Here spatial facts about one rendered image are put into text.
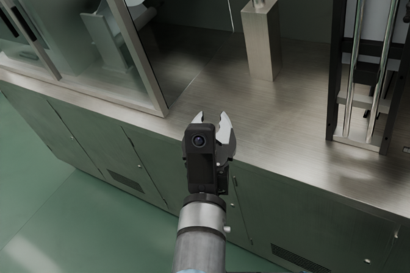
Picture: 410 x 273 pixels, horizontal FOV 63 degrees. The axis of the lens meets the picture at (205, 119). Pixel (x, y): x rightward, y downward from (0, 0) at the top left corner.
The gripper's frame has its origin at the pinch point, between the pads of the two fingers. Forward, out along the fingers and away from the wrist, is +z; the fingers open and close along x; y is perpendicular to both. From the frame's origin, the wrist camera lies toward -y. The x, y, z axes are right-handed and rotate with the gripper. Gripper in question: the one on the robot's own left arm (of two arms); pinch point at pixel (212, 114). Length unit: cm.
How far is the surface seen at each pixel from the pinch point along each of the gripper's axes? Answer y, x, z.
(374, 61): 1.2, 35.5, 18.3
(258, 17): 7, 11, 49
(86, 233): 136, -85, 36
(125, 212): 133, -64, 49
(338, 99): 14.0, 30.5, 19.7
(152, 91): 24.0, -23.5, 34.5
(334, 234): 58, 35, 4
